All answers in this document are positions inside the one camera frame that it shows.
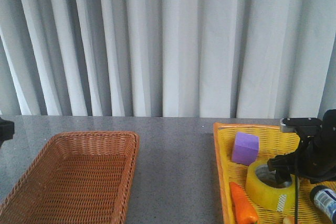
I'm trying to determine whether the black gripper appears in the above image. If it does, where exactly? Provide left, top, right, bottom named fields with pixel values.
left=267, top=109, right=335, bottom=188
left=0, top=118, right=15, bottom=147

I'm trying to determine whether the yellow tape roll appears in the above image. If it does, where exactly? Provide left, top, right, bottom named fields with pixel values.
left=245, top=160, right=295, bottom=212

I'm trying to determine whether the yellow woven basket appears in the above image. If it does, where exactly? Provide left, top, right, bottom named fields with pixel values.
left=213, top=122, right=331, bottom=223

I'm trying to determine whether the purple foam cube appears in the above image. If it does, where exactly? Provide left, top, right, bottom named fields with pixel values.
left=231, top=132, right=259, bottom=166

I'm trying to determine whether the toy bread loaf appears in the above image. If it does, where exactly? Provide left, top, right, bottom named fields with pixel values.
left=282, top=216, right=295, bottom=224

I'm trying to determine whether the blue capped bottle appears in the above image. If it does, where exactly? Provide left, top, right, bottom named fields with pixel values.
left=310, top=185, right=335, bottom=223

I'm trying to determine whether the orange toy carrot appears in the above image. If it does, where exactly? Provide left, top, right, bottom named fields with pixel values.
left=229, top=182, right=259, bottom=224

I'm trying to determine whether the brown wicker basket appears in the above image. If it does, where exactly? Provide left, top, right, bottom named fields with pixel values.
left=1, top=131, right=140, bottom=223

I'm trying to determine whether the white pleated curtain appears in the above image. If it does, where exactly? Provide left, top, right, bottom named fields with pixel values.
left=1, top=0, right=335, bottom=119

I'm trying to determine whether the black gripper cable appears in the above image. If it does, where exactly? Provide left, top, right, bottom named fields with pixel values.
left=293, top=153, right=300, bottom=224

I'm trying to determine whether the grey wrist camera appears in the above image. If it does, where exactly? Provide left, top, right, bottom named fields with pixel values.
left=280, top=118, right=322, bottom=136

